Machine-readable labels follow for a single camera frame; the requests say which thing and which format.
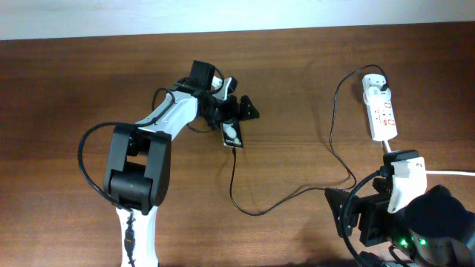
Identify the black Galaxy smartphone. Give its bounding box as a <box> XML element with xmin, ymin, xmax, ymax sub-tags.
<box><xmin>221</xmin><ymin>119</ymin><xmax>243</xmax><ymax>148</ymax></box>

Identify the black charging cable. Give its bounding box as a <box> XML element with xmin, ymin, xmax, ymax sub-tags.
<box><xmin>229</xmin><ymin>65</ymin><xmax>390</xmax><ymax>217</ymax></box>

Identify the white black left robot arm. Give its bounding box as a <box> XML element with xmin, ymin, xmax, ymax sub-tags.
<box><xmin>104</xmin><ymin>60</ymin><xmax>260</xmax><ymax>266</ymax></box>

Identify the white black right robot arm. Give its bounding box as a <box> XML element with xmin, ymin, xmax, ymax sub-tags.
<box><xmin>346</xmin><ymin>178</ymin><xmax>474</xmax><ymax>266</ymax></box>

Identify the white USB charger adapter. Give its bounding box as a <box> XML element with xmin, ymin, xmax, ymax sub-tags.
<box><xmin>363</xmin><ymin>87</ymin><xmax>392</xmax><ymax>106</ymax></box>

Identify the white power strip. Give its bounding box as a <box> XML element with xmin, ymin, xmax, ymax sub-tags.
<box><xmin>362</xmin><ymin>73</ymin><xmax>398</xmax><ymax>142</ymax></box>

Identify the white power strip cord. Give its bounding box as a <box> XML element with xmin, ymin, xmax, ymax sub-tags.
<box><xmin>381</xmin><ymin>139</ymin><xmax>475</xmax><ymax>177</ymax></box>

